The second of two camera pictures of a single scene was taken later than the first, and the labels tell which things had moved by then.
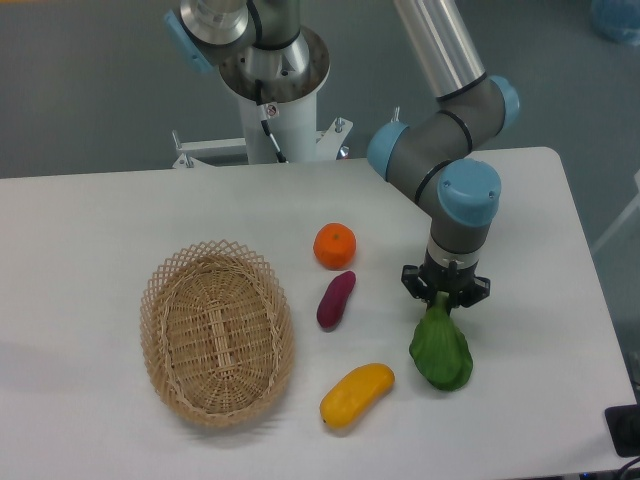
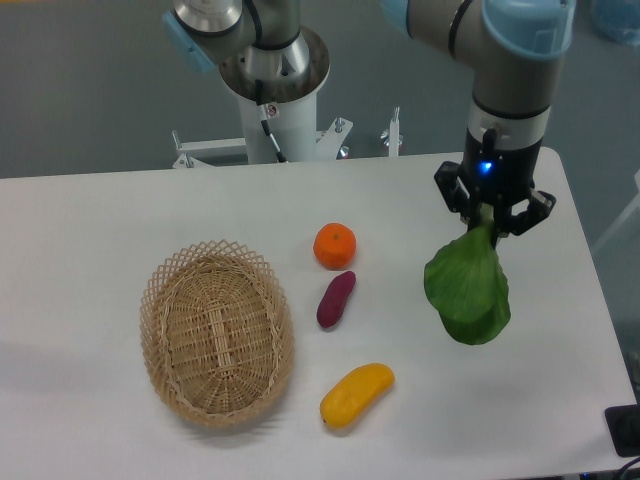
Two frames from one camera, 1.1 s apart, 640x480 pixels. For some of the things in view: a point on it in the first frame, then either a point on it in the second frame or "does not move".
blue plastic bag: x=617 y=20 does not move
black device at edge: x=623 y=425 does not move
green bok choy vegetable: x=440 y=349 -> x=465 y=281
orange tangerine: x=335 y=245 does not move
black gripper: x=463 y=288 -> x=495 y=177
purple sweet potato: x=330 y=310 does not move
